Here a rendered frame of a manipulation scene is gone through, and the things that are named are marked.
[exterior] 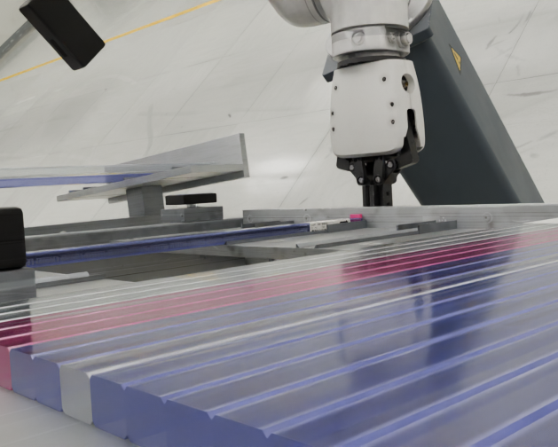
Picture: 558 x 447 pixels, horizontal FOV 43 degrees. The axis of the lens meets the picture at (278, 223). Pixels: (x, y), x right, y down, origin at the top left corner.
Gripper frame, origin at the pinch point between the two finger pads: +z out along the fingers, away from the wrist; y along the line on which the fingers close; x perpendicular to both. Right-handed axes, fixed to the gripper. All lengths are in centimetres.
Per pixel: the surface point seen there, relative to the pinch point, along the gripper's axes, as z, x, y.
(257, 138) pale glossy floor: -22, -125, 158
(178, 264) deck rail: 6.1, 13.7, 19.0
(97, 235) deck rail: 1.8, 23.9, 19.0
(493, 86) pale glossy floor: -29, -132, 60
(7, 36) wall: -192, -283, 760
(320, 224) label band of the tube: 1.6, 10.0, -0.7
